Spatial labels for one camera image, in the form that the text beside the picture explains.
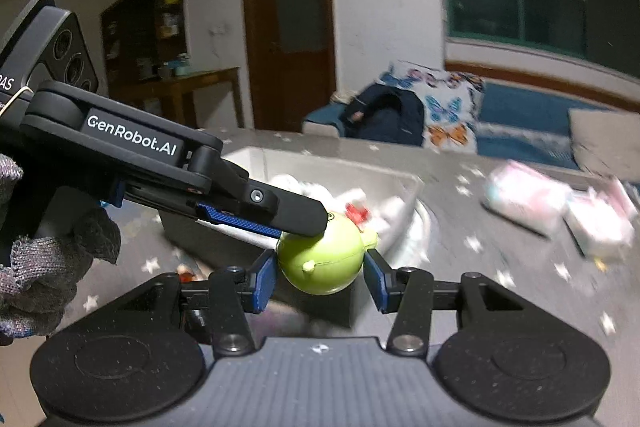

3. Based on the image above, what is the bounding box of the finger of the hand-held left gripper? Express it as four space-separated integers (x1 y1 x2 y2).
194 156 329 239

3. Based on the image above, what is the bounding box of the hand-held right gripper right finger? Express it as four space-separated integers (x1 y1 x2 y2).
363 249 526 355

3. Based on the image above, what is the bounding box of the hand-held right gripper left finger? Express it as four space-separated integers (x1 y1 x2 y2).
117 251 277 355

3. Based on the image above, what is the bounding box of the grey storage box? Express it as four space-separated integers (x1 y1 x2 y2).
159 146 427 325

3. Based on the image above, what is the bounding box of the green round toy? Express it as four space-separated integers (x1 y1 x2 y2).
276 209 379 297

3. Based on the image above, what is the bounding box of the person's left hand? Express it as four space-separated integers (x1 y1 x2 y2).
0 152 122 346

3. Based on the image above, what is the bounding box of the wooden side table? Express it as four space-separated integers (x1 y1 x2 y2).
137 67 246 130

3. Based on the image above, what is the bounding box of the dark wooden shelf cabinet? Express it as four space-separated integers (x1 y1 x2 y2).
100 0 190 128

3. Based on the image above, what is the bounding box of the grey star-printed mat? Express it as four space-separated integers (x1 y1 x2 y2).
90 127 640 358

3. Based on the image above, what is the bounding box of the dark blue backpack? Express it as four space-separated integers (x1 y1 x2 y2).
342 84 426 146

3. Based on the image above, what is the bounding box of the pink plastic packet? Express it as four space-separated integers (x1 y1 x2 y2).
482 159 573 238

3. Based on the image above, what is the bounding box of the butterfly print pillow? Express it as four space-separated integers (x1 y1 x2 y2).
380 61 485 152

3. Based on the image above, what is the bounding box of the brown wooden door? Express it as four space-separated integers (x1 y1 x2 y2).
240 0 337 132

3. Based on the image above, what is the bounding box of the white tissue packet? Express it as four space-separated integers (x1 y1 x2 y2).
565 179 638 265

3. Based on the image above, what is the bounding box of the grey pillow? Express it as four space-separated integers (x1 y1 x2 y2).
569 107 640 182

